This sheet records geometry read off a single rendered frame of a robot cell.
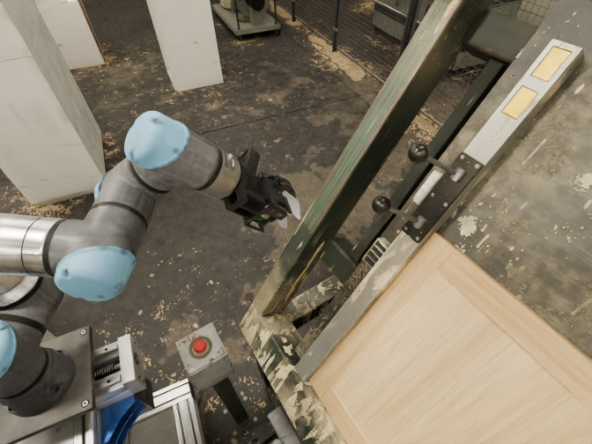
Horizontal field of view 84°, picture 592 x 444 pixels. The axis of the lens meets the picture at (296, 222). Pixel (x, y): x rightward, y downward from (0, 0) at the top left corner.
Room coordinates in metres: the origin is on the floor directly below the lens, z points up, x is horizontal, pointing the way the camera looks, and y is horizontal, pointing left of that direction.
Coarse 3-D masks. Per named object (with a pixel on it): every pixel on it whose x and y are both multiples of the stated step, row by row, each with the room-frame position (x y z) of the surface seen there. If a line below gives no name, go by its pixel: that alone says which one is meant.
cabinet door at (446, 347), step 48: (432, 240) 0.44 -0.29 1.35; (432, 288) 0.36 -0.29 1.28; (480, 288) 0.32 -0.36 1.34; (384, 336) 0.31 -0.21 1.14; (432, 336) 0.28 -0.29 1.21; (480, 336) 0.26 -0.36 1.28; (528, 336) 0.23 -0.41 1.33; (336, 384) 0.25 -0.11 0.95; (384, 384) 0.23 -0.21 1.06; (432, 384) 0.20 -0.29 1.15; (480, 384) 0.18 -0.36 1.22; (528, 384) 0.17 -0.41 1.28; (576, 384) 0.15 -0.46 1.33; (384, 432) 0.14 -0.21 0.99; (432, 432) 0.13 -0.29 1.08; (480, 432) 0.11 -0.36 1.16; (528, 432) 0.10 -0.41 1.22; (576, 432) 0.10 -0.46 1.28
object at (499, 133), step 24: (576, 48) 0.56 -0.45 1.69; (528, 72) 0.58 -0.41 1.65; (504, 120) 0.54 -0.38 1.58; (528, 120) 0.53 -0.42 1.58; (480, 144) 0.52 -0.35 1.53; (504, 144) 0.51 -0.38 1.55; (408, 240) 0.45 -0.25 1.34; (384, 264) 0.43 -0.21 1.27; (360, 288) 0.41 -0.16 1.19; (384, 288) 0.39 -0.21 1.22; (360, 312) 0.37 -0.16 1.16; (336, 336) 0.34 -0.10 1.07; (312, 360) 0.31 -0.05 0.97
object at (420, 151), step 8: (416, 144) 0.50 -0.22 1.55; (424, 144) 0.50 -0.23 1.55; (408, 152) 0.50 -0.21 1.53; (416, 152) 0.48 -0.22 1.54; (424, 152) 0.48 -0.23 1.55; (416, 160) 0.48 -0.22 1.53; (424, 160) 0.48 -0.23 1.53; (432, 160) 0.49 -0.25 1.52; (448, 168) 0.49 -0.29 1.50; (456, 168) 0.50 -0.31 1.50; (456, 176) 0.49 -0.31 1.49
